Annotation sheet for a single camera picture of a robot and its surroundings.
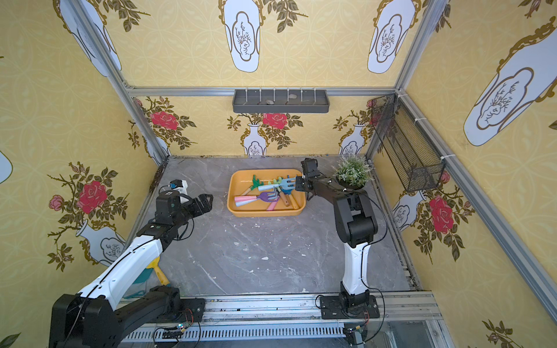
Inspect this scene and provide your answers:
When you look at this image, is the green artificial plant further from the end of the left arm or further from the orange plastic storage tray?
the end of the left arm

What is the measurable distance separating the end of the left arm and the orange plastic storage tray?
173 mm

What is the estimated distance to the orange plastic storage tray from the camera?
3.23 ft

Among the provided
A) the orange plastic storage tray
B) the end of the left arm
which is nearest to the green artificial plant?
the orange plastic storage tray

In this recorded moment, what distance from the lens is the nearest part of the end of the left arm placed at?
731mm
